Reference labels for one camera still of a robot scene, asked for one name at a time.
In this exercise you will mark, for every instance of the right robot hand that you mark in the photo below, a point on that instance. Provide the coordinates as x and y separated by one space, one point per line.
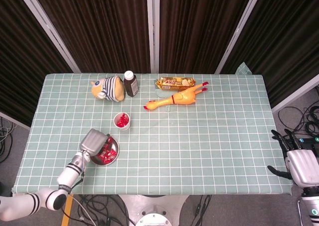
302 166

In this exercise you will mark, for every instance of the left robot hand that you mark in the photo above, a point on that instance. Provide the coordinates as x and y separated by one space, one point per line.
93 142

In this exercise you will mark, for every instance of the red candy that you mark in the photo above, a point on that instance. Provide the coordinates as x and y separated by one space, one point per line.
120 123
109 143
107 159
124 118
112 151
102 156

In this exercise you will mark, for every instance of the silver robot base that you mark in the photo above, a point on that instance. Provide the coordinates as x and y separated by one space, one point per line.
154 211

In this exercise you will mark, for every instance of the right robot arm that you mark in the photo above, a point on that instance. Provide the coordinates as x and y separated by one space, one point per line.
310 208

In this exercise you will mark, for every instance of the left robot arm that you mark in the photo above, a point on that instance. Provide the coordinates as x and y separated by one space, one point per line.
69 173

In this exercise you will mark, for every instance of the white paper cup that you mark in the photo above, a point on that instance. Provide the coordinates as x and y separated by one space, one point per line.
125 129

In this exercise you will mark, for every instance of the round steel dish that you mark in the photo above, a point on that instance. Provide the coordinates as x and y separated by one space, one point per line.
115 144

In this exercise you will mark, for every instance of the black power strip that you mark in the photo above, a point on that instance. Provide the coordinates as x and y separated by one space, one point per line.
309 141

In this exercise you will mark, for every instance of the yellow striped plush toy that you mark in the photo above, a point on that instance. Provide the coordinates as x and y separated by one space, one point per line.
109 86

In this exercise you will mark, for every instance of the dark bottle white cap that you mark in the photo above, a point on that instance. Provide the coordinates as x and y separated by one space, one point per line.
130 86

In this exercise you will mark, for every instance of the yellow floor tape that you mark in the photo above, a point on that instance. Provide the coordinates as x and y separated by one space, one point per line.
66 214

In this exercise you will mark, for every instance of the golden biscuit packet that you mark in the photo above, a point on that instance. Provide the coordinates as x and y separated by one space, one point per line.
174 82

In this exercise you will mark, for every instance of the orange rubber chicken toy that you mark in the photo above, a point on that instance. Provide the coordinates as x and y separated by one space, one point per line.
184 96

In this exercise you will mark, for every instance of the green checked tablecloth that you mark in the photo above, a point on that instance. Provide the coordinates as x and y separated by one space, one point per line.
199 148

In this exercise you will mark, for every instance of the dark brown curtain panel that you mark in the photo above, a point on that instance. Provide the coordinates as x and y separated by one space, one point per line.
20 61
199 24
99 24
286 36

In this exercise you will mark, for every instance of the grey metal partition rail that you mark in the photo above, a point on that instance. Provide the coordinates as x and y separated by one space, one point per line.
15 120
296 94

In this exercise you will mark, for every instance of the grey metal partition post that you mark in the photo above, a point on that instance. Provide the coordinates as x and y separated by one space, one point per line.
238 32
51 33
152 36

